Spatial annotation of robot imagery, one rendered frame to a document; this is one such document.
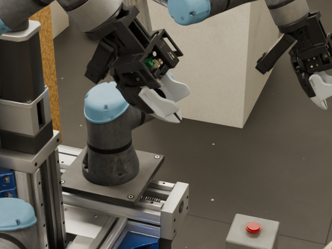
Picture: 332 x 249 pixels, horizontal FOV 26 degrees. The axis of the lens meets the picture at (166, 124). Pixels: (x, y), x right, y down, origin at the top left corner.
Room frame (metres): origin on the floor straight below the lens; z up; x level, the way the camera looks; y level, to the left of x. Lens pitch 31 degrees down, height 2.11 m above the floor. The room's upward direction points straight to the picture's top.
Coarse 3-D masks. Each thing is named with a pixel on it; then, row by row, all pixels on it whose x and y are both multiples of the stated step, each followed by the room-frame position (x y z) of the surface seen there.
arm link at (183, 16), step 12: (156, 0) 1.41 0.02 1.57; (168, 0) 1.35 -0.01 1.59; (180, 0) 1.32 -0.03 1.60; (192, 0) 1.31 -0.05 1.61; (204, 0) 1.33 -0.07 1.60; (216, 0) 1.35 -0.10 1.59; (228, 0) 1.37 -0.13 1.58; (180, 12) 1.32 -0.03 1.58; (192, 12) 1.31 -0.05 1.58; (204, 12) 1.32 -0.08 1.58; (216, 12) 1.36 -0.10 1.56; (180, 24) 1.33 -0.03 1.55
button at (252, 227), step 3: (252, 222) 1.46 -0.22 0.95; (255, 222) 1.46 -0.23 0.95; (246, 225) 1.45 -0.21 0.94; (249, 225) 1.45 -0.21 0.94; (252, 225) 1.45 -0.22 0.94; (255, 225) 1.45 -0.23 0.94; (258, 225) 1.45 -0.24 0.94; (246, 228) 1.44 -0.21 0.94; (249, 228) 1.44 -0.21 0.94; (252, 228) 1.44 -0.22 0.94; (255, 228) 1.44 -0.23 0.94; (258, 228) 1.44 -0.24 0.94; (249, 231) 1.43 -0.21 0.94; (252, 231) 1.43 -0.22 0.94; (255, 231) 1.43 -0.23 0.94; (258, 231) 1.43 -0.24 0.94
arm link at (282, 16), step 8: (296, 0) 1.35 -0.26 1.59; (304, 0) 1.37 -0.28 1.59; (280, 8) 1.35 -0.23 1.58; (288, 8) 1.34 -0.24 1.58; (296, 8) 1.34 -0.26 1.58; (304, 8) 1.35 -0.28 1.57; (272, 16) 1.37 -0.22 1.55; (280, 16) 1.35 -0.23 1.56; (288, 16) 1.34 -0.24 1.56; (296, 16) 1.34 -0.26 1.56; (304, 16) 1.35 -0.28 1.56; (280, 24) 1.35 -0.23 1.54; (288, 24) 1.34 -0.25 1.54
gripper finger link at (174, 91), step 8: (160, 80) 0.98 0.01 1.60; (168, 80) 0.97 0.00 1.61; (160, 88) 0.98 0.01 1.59; (168, 88) 0.98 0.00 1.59; (176, 88) 0.97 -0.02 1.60; (184, 88) 0.96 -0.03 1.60; (168, 96) 0.98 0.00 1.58; (176, 96) 0.98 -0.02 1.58; (184, 96) 0.97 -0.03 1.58; (176, 112) 0.98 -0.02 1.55
